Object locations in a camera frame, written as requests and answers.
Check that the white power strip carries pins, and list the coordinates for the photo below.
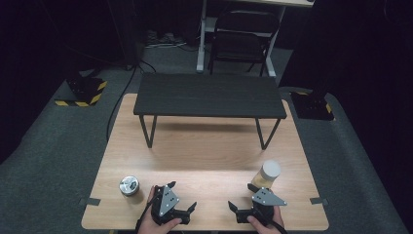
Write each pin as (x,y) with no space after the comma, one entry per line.
(164,40)

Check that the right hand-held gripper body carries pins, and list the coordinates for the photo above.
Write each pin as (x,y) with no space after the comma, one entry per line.
(264,199)

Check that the person's right hand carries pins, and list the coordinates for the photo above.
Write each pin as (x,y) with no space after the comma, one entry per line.
(268,229)

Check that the silver-lid jar of brown powder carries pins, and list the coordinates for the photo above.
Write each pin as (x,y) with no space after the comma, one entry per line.
(129,186)

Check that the black stand base striped tape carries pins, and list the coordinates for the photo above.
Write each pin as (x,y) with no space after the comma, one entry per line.
(85,89)
(311,107)

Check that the black folding chair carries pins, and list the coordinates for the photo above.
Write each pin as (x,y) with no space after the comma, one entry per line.
(242,42)

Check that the white-lid jar of yellow powder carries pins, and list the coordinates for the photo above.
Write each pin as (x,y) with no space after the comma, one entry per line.
(269,172)

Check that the grey tape piece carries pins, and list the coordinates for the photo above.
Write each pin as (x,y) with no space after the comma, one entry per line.
(319,201)
(90,201)

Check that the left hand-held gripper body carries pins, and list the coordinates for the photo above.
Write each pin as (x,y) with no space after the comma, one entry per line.
(164,203)

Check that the person's left hand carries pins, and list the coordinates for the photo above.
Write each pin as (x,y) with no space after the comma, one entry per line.
(152,227)

